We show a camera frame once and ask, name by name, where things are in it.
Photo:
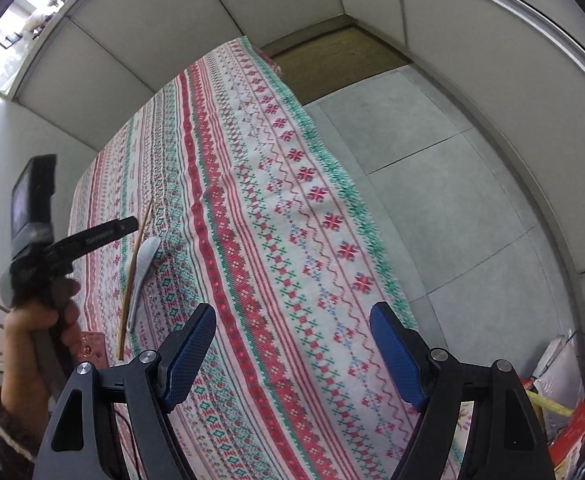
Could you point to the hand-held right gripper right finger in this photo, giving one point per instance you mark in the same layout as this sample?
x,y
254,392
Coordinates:
x,y
397,355

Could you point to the yellow stick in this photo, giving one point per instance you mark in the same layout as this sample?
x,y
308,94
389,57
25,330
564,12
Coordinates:
x,y
547,402

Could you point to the orange cardboard box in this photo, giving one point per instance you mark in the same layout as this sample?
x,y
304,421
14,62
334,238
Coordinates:
x,y
582,425

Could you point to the white spoon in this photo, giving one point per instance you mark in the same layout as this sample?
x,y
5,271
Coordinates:
x,y
148,252

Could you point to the white plastic bag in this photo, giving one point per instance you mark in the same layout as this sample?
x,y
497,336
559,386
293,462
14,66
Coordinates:
x,y
560,370

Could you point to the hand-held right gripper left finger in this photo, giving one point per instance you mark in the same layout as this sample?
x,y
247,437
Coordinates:
x,y
192,355

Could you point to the red utensil holder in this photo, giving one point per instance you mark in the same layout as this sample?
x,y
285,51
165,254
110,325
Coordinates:
x,y
92,347

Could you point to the patterned tablecloth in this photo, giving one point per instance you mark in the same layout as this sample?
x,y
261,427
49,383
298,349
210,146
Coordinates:
x,y
272,210

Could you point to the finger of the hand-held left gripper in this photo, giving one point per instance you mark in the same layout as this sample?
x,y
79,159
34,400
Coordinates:
x,y
102,236

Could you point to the person's left forearm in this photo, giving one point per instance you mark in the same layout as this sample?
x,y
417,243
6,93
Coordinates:
x,y
7,435

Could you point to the person's left hand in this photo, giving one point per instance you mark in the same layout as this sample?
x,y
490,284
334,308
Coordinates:
x,y
22,345

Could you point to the brown floor mat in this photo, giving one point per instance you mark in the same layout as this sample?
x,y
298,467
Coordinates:
x,y
332,60

